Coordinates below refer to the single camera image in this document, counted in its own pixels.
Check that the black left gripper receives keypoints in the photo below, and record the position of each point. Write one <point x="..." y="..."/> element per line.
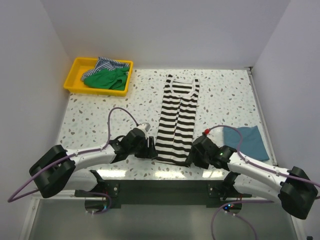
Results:
<point x="149" y="152"/>

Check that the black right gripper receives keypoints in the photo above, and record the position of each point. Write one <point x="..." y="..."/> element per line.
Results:
<point x="193" y="158"/>

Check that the black white striped tank top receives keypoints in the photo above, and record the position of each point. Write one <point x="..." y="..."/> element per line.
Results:
<point x="177" y="121"/>

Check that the blue ribbed tank top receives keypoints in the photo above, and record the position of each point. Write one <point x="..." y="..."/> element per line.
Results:
<point x="252" y="144"/>

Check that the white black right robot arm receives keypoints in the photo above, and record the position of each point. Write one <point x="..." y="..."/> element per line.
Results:
<point x="291" y="188"/>

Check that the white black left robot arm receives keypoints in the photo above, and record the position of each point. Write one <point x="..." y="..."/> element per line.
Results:
<point x="62" y="169"/>

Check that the blue white striped tank top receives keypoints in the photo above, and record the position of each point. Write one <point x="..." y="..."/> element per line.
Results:
<point x="105" y="63"/>

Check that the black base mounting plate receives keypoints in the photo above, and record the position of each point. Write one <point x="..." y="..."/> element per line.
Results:
<point x="209" y="193"/>

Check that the green garment in tray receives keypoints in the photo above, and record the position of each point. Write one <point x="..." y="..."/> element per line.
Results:
<point x="108" y="79"/>

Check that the yellow plastic tray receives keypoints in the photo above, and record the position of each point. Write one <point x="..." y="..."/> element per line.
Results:
<point x="74" y="84"/>

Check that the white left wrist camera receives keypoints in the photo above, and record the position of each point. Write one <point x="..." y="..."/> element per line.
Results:
<point x="144" y="126"/>

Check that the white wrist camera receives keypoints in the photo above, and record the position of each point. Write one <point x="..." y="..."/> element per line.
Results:
<point x="144" y="126"/>
<point x="210" y="133"/>

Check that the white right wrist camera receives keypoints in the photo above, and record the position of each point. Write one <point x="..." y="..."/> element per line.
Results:
<point x="210" y="133"/>

